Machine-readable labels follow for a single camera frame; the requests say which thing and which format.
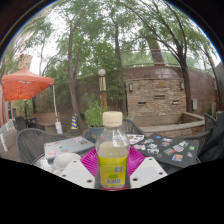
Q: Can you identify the white mug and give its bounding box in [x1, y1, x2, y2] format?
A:
[53, 152, 82, 171]

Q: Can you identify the black laptop with stickers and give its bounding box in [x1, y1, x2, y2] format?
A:
[135, 133, 200, 169]

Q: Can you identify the clear bottle with yellow label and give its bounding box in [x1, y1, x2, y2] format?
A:
[95, 111, 131, 190]

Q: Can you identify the silver laptop with stickers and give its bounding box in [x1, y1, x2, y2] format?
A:
[43, 135, 96, 160]

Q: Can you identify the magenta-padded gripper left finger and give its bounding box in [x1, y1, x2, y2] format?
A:
[59, 147, 101, 190]

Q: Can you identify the black backpack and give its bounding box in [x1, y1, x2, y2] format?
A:
[198, 111, 224, 163]

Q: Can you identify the potted plant in blue pot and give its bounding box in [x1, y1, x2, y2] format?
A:
[83, 99, 109, 139]

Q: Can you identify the globe lamp post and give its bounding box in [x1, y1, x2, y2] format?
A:
[97, 68, 108, 109]

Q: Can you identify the white sticker sheet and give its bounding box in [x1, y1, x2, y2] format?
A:
[126, 133, 145, 145]

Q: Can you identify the green leafy tree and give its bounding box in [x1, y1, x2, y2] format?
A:
[49, 0, 101, 131]
[123, 0, 214, 114]
[99, 0, 134, 111]

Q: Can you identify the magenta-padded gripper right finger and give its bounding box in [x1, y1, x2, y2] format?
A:
[127, 146, 168, 190]

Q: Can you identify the blue and yellow striped cone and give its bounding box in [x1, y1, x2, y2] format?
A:
[70, 113, 80, 132]

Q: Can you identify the orange canopy tent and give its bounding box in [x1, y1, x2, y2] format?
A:
[0, 66, 64, 134]

